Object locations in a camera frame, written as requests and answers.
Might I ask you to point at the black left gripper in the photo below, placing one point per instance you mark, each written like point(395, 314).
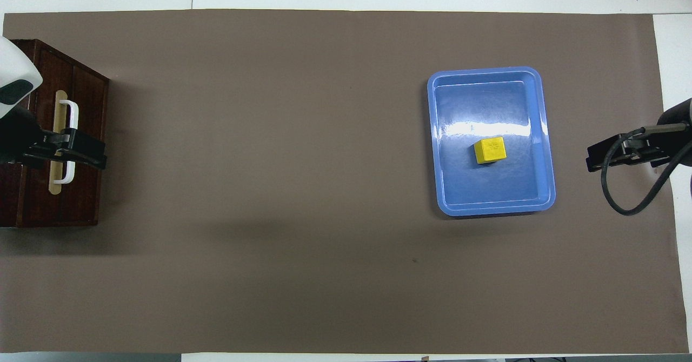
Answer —
point(21, 140)

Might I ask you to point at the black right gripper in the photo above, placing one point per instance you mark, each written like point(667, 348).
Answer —
point(682, 116)

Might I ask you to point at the yellow cube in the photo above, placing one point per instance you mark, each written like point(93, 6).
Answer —
point(490, 150)

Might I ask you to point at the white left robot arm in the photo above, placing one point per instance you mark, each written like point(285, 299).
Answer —
point(13, 65)

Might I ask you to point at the dark wooden drawer cabinet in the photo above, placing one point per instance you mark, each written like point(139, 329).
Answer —
point(11, 194)

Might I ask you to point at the blue plastic tray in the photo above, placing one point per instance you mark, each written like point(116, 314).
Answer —
point(486, 189)

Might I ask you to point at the brown table mat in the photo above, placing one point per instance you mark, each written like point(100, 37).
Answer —
point(270, 189)

